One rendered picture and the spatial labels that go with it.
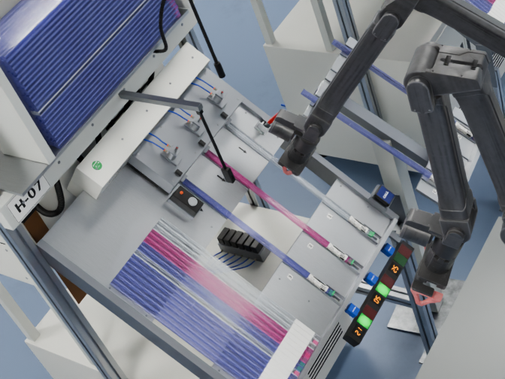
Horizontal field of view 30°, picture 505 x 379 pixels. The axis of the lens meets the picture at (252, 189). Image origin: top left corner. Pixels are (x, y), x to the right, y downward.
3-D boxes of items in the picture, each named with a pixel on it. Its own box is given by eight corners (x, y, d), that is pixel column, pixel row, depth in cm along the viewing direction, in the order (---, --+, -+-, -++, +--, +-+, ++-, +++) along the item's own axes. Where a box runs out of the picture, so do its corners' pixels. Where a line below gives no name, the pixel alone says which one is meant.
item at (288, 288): (387, 223, 263) (392, 219, 260) (269, 416, 230) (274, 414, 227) (333, 182, 262) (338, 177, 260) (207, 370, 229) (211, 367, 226)
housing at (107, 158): (195, 84, 263) (210, 59, 251) (91, 208, 239) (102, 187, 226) (172, 67, 263) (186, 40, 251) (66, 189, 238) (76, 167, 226)
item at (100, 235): (279, 146, 264) (285, 138, 259) (146, 328, 230) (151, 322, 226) (185, 74, 262) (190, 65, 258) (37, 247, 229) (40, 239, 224)
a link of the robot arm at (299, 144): (317, 147, 236) (325, 130, 239) (292, 134, 236) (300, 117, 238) (308, 159, 242) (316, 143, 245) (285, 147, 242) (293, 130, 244)
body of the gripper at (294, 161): (276, 164, 246) (284, 150, 240) (294, 137, 251) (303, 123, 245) (296, 177, 246) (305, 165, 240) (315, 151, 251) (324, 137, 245)
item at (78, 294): (92, 290, 259) (35, 204, 236) (80, 306, 256) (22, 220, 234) (89, 289, 260) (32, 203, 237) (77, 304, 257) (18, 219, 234)
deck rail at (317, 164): (389, 224, 266) (399, 216, 261) (386, 228, 265) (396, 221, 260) (188, 69, 263) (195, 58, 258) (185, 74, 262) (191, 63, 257)
